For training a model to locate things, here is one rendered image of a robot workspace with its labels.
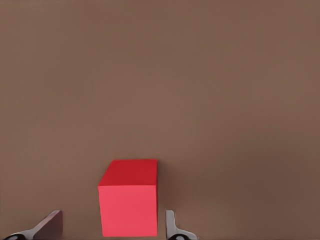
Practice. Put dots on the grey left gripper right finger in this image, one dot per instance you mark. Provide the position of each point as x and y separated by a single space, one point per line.
171 226

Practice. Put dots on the red wooden cube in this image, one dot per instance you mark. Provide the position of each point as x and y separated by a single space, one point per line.
128 207

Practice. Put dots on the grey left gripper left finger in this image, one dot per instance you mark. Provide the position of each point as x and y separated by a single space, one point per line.
47 227

